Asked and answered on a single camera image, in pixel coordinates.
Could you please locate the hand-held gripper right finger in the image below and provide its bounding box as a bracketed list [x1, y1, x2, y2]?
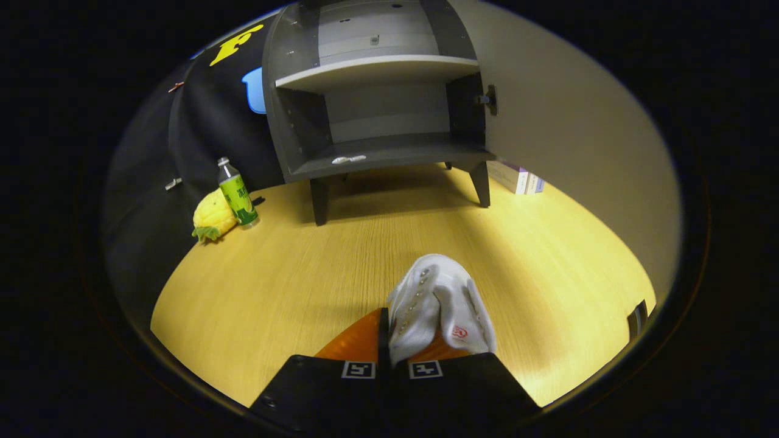
[389, 347, 542, 429]

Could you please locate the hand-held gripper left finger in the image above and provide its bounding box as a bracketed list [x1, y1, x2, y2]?
[248, 307, 390, 429]

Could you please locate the white shoe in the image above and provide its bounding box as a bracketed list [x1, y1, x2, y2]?
[386, 254, 497, 367]

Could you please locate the black door handle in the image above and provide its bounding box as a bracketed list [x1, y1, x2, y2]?
[627, 298, 649, 341]

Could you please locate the grey shoe cabinet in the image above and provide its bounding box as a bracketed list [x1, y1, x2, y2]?
[262, 0, 497, 227]

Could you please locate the beige shoe cabinet door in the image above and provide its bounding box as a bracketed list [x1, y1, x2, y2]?
[450, 0, 682, 305]

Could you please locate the metal door hinge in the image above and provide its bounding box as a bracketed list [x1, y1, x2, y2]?
[475, 84, 498, 117]

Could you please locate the white cabinet shelf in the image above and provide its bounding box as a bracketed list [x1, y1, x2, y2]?
[275, 55, 480, 93]

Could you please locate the green drink bottle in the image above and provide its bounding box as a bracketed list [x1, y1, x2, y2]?
[217, 157, 259, 229]

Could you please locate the yellow plush toy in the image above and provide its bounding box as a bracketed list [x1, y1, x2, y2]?
[192, 187, 239, 245]

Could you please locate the black backdrop cloth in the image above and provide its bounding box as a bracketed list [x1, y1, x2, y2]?
[100, 6, 287, 329]

